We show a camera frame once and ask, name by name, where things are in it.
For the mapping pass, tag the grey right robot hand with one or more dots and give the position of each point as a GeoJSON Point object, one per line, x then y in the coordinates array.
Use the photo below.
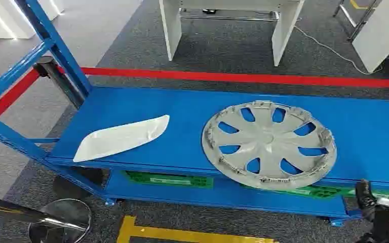
{"type": "Point", "coordinates": [365, 199]}

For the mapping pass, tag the grey plastic wheel hubcap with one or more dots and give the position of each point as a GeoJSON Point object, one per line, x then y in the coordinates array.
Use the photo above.
{"type": "Point", "coordinates": [268, 138]}

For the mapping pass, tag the white board panel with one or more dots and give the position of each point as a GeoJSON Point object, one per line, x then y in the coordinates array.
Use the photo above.
{"type": "Point", "coordinates": [379, 33]}

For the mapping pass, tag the red barrier belt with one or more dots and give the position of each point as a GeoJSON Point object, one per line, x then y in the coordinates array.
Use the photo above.
{"type": "Point", "coordinates": [11, 97]}
{"type": "Point", "coordinates": [234, 77]}

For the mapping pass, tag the blue metal cart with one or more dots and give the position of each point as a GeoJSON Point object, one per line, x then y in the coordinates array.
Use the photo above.
{"type": "Point", "coordinates": [181, 110]}

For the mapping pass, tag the white curved plastic trim piece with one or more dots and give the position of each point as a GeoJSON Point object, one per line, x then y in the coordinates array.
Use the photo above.
{"type": "Point", "coordinates": [120, 139]}

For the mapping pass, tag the white desk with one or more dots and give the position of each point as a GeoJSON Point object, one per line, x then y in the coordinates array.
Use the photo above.
{"type": "Point", "coordinates": [174, 30]}

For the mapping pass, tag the metal frame stand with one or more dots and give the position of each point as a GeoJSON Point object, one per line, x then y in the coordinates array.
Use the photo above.
{"type": "Point", "coordinates": [359, 23]}

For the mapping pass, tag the black stanchion post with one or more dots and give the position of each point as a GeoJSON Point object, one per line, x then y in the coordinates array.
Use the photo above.
{"type": "Point", "coordinates": [62, 84]}

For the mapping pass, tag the white lit wall panels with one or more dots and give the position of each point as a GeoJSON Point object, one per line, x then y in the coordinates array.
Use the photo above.
{"type": "Point", "coordinates": [3, 20]}

